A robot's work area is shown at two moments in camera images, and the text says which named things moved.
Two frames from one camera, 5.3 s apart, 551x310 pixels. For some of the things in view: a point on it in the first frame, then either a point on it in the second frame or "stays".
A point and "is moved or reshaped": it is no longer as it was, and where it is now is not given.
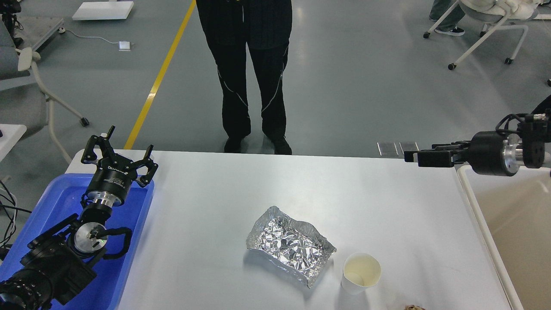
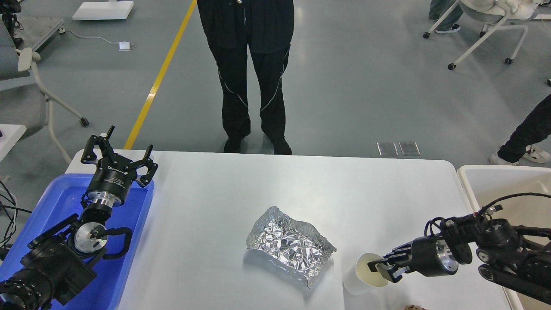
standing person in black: (230, 27) stays
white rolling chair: (496, 14) stays
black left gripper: (115, 173) stays
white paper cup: (361, 271) is moved or reshaped
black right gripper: (489, 153) → (431, 256)
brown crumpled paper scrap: (414, 307) stays
